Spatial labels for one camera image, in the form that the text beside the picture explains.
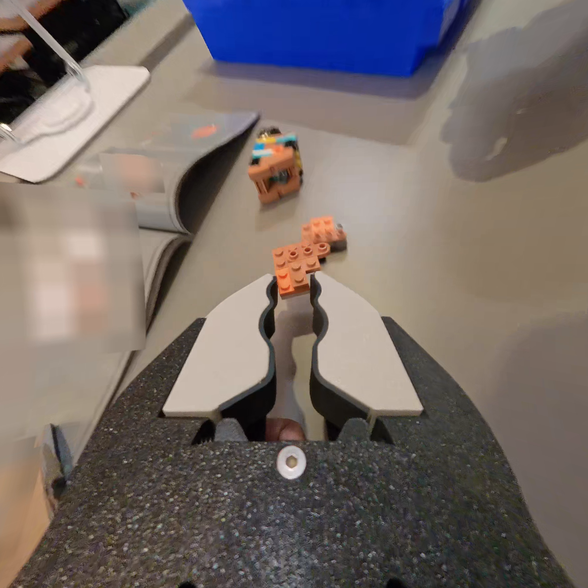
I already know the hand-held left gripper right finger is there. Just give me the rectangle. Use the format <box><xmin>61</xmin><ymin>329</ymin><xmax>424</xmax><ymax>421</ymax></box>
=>
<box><xmin>310</xmin><ymin>272</ymin><xmax>424</xmax><ymax>419</ymax></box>

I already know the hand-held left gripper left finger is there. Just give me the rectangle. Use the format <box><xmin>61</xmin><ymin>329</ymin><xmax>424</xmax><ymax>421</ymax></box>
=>
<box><xmin>163</xmin><ymin>274</ymin><xmax>277</xmax><ymax>420</ymax></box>

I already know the orange brick plate assembly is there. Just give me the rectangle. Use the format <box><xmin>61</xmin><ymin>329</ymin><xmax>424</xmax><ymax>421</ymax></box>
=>
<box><xmin>272</xmin><ymin>241</ymin><xmax>330</xmax><ymax>300</ymax></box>

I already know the multicoloured brick model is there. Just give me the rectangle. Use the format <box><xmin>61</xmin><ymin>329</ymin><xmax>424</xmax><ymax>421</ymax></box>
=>
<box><xmin>248</xmin><ymin>128</ymin><xmax>305</xmax><ymax>205</ymax></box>

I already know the large blue plastic bin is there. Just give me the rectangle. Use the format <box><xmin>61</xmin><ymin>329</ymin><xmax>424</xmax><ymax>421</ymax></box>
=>
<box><xmin>183</xmin><ymin>0</ymin><xmax>469</xmax><ymax>77</ymax></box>

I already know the orange and grey brick assembly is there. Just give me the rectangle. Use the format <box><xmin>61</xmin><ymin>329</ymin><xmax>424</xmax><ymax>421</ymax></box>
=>
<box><xmin>301</xmin><ymin>216</ymin><xmax>348</xmax><ymax>252</ymax></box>

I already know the brick instruction booklet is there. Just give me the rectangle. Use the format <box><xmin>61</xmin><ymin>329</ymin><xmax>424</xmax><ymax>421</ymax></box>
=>
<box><xmin>73</xmin><ymin>110</ymin><xmax>260</xmax><ymax>322</ymax></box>

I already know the white tablet stand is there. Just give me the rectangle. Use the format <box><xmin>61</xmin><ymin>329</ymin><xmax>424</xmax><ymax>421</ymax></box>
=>
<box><xmin>0</xmin><ymin>0</ymin><xmax>151</xmax><ymax>184</ymax></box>

